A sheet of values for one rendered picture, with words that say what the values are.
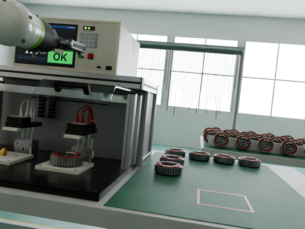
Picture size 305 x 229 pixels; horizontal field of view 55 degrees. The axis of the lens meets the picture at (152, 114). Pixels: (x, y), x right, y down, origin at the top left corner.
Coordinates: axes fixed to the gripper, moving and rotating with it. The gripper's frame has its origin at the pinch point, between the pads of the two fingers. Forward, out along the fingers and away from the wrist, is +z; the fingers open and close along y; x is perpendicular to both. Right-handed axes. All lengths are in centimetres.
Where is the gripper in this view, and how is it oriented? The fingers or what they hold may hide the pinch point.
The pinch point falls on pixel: (71, 50)
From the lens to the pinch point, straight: 111.7
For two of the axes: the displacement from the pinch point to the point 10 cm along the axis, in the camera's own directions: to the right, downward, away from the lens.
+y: 9.8, 1.1, -1.6
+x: 1.1, -9.9, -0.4
